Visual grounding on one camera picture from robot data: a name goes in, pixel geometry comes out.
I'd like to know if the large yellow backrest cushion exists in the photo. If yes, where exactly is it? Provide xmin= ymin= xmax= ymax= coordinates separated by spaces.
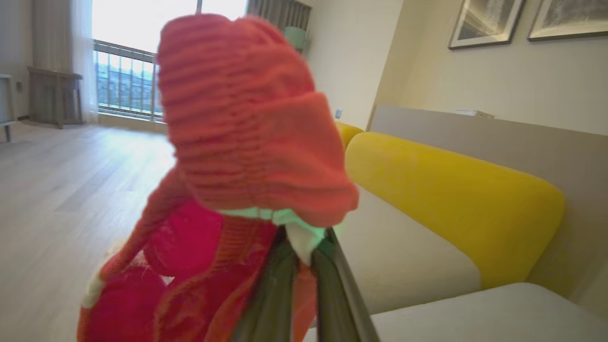
xmin=345 ymin=132 xmax=566 ymax=290

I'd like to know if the grey sofa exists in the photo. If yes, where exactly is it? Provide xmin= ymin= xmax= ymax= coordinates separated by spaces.
xmin=304 ymin=185 xmax=608 ymax=342

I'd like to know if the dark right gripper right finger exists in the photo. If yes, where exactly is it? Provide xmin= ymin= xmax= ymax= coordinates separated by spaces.
xmin=311 ymin=228 xmax=381 ymax=342

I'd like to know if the balcony railing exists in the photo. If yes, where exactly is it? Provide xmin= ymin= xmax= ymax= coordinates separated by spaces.
xmin=93 ymin=39 xmax=165 ymax=120

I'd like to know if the white furniture piece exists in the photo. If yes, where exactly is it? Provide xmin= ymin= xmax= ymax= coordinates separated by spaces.
xmin=0 ymin=73 xmax=15 ymax=143

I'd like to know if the wooden side table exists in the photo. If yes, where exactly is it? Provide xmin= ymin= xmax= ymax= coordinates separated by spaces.
xmin=28 ymin=66 xmax=84 ymax=130

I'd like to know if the sheer beige curtain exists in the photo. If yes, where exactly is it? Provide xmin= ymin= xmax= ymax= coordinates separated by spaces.
xmin=30 ymin=0 xmax=99 ymax=125

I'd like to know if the red cloth garment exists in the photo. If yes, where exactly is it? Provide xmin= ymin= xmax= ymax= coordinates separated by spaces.
xmin=77 ymin=13 xmax=360 ymax=342

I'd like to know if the striped grey curtain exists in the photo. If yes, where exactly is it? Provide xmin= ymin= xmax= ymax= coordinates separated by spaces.
xmin=246 ymin=0 xmax=313 ymax=33

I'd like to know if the mint green object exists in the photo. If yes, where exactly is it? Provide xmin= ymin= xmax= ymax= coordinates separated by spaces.
xmin=284 ymin=26 xmax=311 ymax=53

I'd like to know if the framed grey picture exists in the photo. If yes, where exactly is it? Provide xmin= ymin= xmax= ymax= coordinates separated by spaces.
xmin=527 ymin=0 xmax=608 ymax=42
xmin=448 ymin=0 xmax=527 ymax=50

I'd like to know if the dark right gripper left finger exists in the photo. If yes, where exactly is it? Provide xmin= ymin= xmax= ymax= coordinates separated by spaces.
xmin=230 ymin=228 xmax=300 ymax=342

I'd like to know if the small yellow backrest cushion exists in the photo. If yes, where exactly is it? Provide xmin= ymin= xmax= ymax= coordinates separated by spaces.
xmin=335 ymin=121 xmax=364 ymax=149

